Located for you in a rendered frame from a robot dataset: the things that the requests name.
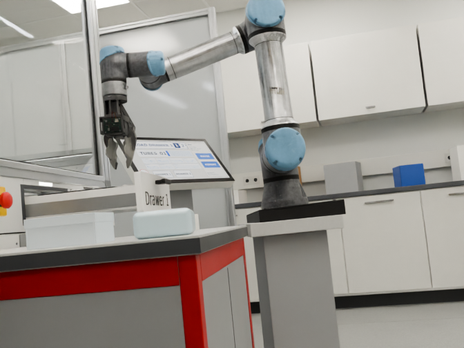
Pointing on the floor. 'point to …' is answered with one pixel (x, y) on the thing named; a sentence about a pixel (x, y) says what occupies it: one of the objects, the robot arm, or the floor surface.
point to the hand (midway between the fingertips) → (122, 164)
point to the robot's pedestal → (295, 282)
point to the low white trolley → (129, 293)
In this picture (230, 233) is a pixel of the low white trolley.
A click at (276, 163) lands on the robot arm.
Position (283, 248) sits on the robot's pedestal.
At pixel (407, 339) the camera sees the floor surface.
